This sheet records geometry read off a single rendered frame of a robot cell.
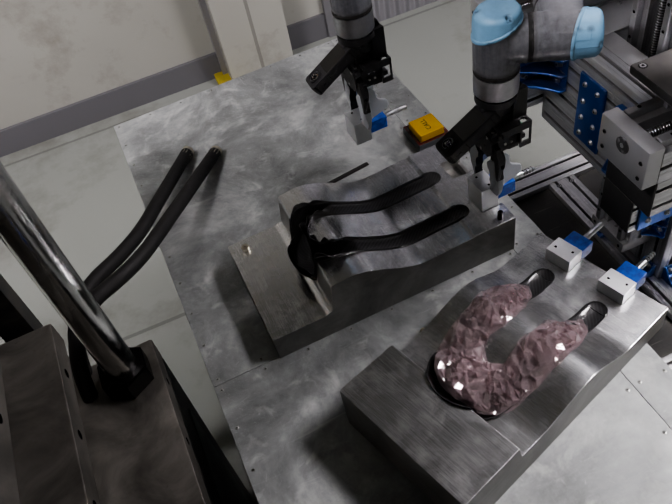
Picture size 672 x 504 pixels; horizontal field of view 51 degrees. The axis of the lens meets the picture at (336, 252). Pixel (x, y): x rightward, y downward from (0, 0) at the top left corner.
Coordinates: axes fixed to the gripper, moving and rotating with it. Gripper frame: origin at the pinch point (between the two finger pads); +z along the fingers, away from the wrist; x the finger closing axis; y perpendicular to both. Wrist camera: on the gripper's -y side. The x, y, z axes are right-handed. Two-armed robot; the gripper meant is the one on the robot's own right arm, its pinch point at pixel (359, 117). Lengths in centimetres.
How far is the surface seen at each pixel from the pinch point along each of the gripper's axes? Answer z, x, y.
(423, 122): 11.3, 3.3, 16.1
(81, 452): -8, -52, -67
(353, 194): 5.6, -14.3, -8.9
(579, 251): 7, -48, 19
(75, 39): 55, 182, -54
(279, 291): 8.9, -26.4, -30.6
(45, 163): 95, 165, -89
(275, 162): 14.9, 14.6, -17.1
